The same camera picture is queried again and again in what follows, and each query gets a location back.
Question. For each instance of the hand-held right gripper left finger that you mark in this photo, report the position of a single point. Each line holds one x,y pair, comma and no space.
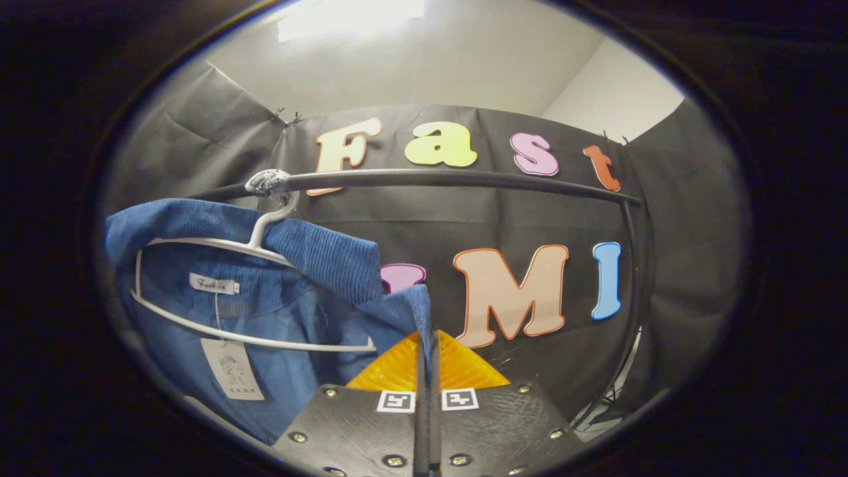
358,430

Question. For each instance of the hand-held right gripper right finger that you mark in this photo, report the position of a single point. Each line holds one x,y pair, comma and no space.
490,430

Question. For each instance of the white clothes hanger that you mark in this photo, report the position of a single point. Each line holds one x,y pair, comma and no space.
262,232

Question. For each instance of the black clothes rack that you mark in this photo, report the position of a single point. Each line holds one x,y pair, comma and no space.
464,177

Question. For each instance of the black tripod stand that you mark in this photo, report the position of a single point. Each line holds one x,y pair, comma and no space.
613,396

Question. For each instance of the black backdrop cloth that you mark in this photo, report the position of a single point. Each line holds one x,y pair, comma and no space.
411,218

